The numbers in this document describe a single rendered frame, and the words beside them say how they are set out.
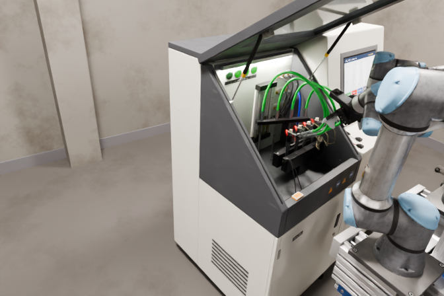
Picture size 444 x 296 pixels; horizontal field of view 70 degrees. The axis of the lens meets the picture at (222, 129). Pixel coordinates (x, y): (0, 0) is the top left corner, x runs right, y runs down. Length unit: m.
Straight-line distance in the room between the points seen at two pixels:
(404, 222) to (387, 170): 0.20
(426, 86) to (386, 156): 0.21
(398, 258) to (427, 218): 0.17
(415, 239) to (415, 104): 0.46
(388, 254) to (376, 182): 0.29
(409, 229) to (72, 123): 2.86
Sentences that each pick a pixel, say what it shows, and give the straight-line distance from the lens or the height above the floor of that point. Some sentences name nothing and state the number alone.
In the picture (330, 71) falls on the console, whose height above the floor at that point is 1.36.
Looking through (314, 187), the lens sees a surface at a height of 0.95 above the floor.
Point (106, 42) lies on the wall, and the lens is 3.40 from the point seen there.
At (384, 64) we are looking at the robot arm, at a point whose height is 1.54.
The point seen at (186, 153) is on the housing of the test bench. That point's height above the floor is 0.89.
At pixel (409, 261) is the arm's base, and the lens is 1.20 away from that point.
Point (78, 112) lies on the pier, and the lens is 3.27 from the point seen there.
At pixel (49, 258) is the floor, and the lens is 2.67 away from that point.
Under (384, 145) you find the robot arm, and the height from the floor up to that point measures 1.48.
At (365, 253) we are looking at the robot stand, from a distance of 1.23.
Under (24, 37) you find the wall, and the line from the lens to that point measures 3.27.
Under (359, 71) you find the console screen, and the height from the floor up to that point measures 1.31.
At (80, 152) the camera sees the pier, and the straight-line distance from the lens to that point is 3.45.
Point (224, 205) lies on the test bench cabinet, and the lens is 1.73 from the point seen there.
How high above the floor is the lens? 1.87
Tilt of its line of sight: 28 degrees down
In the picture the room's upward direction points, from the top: 3 degrees clockwise
